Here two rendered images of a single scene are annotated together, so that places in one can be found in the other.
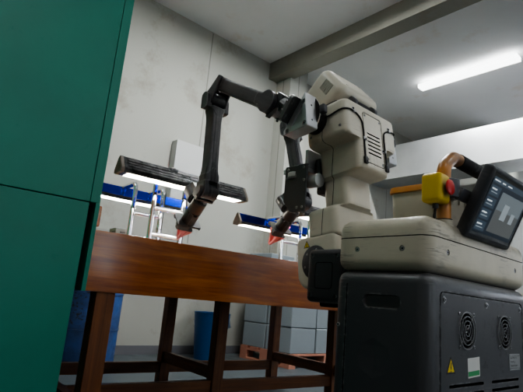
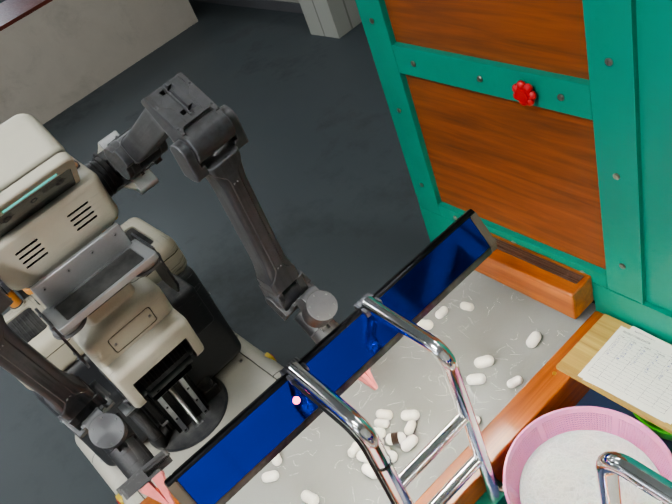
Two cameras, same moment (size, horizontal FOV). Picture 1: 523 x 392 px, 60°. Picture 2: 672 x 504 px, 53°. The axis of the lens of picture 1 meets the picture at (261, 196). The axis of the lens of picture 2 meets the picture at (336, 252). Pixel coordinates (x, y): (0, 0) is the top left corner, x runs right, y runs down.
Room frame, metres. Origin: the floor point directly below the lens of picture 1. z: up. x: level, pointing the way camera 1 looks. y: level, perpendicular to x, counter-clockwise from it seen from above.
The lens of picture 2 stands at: (2.60, 0.53, 1.82)
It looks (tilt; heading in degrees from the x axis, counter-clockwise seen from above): 39 degrees down; 192
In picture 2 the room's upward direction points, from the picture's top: 24 degrees counter-clockwise
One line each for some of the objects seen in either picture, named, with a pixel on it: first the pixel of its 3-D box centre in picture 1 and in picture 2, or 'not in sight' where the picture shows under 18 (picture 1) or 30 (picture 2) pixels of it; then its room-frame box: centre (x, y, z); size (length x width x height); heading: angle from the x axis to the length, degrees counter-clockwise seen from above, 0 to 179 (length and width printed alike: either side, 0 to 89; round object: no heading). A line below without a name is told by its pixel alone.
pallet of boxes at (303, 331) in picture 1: (303, 309); not in sight; (5.00, -0.56, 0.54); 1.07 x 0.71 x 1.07; 131
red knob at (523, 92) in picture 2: not in sight; (525, 92); (1.66, 0.71, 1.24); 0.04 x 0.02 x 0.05; 37
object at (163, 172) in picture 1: (187, 180); (341, 347); (1.93, 0.33, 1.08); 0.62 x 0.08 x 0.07; 127
